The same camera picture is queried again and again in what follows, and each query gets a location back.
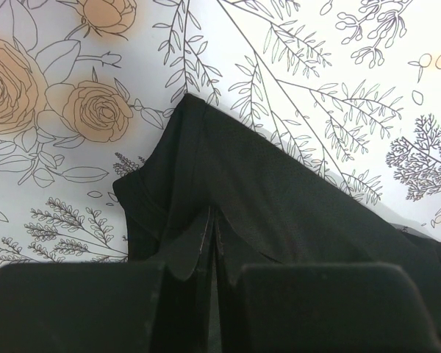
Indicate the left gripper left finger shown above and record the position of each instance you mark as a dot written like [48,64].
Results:
[158,305]

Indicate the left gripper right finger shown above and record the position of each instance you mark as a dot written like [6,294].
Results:
[324,307]

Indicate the black t shirt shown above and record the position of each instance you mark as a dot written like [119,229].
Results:
[282,210]

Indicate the floral patterned table mat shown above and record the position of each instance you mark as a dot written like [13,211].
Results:
[351,89]

